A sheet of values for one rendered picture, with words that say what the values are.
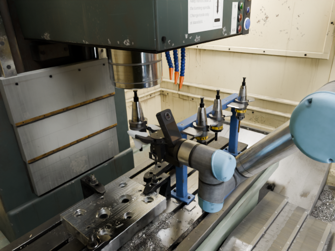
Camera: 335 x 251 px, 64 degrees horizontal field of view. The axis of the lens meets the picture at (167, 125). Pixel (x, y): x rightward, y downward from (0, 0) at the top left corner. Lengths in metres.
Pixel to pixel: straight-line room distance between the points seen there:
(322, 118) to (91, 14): 0.56
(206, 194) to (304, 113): 0.38
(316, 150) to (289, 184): 1.08
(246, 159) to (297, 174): 0.85
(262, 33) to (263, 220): 1.00
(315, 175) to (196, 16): 1.18
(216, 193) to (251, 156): 0.14
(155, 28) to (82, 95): 0.72
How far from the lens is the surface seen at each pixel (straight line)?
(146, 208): 0.97
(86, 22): 0.76
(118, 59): 0.76
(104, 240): 0.87
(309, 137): 0.52
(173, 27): 0.63
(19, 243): 1.12
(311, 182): 1.61
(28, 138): 1.18
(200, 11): 0.71
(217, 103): 1.04
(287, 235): 1.30
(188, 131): 0.95
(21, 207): 1.32
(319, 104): 0.50
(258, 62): 1.71
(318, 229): 1.42
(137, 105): 0.86
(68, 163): 1.31
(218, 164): 0.70
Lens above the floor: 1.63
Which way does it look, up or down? 24 degrees down
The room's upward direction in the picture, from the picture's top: 2 degrees counter-clockwise
